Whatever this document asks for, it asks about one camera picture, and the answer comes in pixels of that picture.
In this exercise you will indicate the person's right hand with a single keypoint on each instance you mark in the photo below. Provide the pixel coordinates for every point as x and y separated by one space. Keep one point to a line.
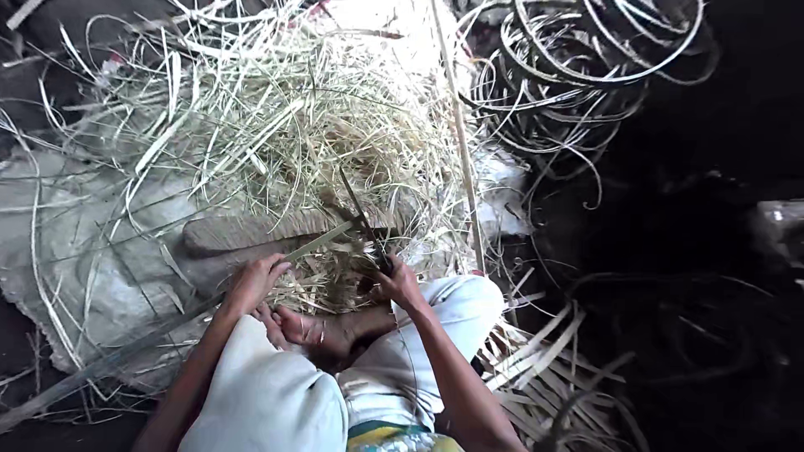
404 289

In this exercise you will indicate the pile of bamboo shavings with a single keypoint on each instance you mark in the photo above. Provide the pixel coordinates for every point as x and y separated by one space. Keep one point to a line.
270 132

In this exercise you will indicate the person's body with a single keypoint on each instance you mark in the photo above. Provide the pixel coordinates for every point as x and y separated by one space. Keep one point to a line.
402 438

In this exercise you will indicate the long thin bamboo pole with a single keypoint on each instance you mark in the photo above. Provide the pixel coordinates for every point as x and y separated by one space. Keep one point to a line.
463 147

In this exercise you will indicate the bundle of coiled strips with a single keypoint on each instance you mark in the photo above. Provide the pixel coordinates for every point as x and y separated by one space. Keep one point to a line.
565 80

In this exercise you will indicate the pile of flat bamboo splints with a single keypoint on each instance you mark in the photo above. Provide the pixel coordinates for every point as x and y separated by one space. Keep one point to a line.
534 376

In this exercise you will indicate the person's right forearm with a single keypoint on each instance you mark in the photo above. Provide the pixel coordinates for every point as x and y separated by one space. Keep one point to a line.
457 376

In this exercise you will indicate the worn wooden block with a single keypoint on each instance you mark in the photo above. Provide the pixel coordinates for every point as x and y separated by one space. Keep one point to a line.
251 233

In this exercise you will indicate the person's left fingers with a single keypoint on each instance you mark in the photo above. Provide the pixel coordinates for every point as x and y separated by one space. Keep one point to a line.
271 258

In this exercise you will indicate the long bamboo strip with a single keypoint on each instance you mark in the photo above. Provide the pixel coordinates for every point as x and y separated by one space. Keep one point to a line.
319 243

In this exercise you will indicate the person's left hand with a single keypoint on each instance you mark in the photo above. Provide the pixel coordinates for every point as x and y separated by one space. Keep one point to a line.
249 285

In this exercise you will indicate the person's right fingers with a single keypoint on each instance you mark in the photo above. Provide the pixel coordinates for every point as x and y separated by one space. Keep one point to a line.
396 263

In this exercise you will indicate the person's left thumb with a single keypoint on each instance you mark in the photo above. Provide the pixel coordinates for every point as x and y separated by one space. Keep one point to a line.
282 268

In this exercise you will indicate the person's right thumb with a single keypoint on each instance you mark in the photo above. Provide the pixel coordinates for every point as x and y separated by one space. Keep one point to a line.
383 282

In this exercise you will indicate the pale sack mat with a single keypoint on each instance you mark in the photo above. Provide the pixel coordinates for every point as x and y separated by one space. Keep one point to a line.
135 263

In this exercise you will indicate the person's left forearm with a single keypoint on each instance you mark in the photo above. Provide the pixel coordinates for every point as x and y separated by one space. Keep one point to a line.
200 377

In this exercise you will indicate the dark long-bladed knife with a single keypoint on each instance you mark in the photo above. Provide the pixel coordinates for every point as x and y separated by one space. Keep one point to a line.
358 204

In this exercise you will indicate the person's legs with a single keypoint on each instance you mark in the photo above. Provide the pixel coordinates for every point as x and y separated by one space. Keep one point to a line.
270 389

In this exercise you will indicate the pale shiny object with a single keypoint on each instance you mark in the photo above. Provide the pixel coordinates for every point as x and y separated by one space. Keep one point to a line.
782 216

